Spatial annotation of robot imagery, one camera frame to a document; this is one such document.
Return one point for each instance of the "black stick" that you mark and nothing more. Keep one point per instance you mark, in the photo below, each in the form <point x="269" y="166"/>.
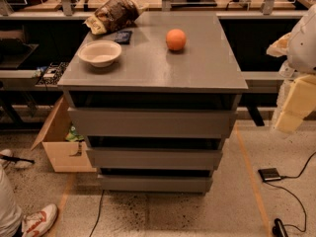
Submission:
<point x="16" y="159"/>

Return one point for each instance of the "grey bench shelf left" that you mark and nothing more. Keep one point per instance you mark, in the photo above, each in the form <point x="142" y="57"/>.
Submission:
<point x="22" y="80"/>

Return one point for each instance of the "cardboard box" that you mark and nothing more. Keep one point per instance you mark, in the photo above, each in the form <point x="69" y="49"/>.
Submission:
<point x="63" y="155"/>

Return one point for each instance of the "grey bench shelf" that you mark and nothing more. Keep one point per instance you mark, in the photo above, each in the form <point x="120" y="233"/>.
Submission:
<point x="22" y="80"/>
<point x="263" y="82"/>

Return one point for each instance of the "white red sneaker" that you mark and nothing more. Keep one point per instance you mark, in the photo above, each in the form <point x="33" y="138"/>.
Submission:
<point x="38" y="223"/>

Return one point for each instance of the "grey drawer cabinet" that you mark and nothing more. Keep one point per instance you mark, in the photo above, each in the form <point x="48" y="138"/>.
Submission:
<point x="203" y="76"/>

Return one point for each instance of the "black power adapter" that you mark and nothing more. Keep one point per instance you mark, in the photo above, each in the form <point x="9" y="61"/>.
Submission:
<point x="269" y="175"/>

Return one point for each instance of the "patterned box on shelf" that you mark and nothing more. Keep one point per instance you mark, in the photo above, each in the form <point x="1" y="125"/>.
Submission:
<point x="52" y="74"/>

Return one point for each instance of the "grey drawer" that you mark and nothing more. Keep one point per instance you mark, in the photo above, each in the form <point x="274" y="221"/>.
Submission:
<point x="152" y="123"/>
<point x="155" y="159"/>
<point x="155" y="184"/>

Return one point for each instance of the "white trouser leg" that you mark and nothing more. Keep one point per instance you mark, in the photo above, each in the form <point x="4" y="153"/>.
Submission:
<point x="10" y="213"/>

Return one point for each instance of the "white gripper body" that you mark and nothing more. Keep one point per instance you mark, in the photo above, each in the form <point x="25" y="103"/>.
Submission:
<point x="305" y="51"/>

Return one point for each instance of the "green packet in box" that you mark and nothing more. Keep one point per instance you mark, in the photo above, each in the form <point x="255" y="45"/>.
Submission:
<point x="73" y="135"/>

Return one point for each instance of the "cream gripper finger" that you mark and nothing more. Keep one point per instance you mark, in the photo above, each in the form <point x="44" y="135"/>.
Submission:
<point x="285" y="127"/>
<point x="279" y="47"/>

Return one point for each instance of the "black device on floor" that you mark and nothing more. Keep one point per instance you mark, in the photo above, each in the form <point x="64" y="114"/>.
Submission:
<point x="278" y="229"/>

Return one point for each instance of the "orange fruit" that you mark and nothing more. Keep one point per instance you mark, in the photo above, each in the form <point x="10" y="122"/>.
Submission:
<point x="176" y="39"/>

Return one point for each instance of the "grey bench shelf right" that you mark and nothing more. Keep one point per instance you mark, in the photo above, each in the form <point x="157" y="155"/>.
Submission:
<point x="263" y="82"/>

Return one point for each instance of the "grey bottom drawer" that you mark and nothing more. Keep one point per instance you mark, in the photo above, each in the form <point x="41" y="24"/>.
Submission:
<point x="155" y="184"/>

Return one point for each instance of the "brown chip bag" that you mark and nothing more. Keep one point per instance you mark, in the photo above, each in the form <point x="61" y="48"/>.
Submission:
<point x="114" y="15"/>

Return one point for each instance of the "grey top drawer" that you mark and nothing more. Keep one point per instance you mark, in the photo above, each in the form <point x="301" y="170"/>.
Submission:
<point x="152" y="123"/>

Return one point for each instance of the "white bowl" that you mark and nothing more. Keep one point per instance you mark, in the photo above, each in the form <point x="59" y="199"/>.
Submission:
<point x="100" y="53"/>

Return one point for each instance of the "dark blue snack packet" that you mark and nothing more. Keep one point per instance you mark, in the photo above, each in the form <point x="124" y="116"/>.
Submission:
<point x="123" y="37"/>

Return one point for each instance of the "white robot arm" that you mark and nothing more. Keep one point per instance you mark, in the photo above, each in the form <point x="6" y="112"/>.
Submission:
<point x="301" y="54"/>

